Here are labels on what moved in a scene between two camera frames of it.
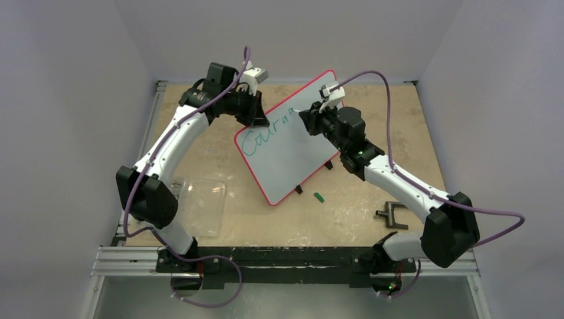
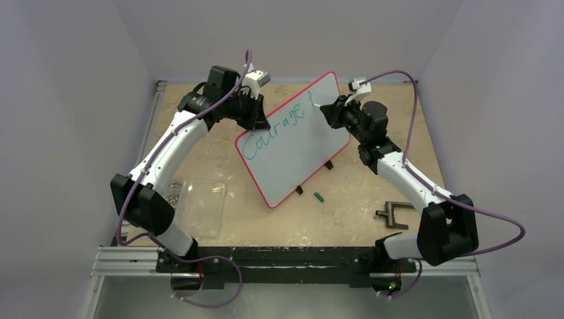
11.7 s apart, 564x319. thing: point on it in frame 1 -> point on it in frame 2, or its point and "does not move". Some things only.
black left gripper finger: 259,118 does not move
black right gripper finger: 308,120 -> 329,112
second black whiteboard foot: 328,165 does not move
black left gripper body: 237,104 does not move
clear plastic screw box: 201,207 does not move
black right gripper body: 316,120 -> 336,112
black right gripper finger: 314,109 -> 339,103
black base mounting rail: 354,264 does not move
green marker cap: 318,196 does not move
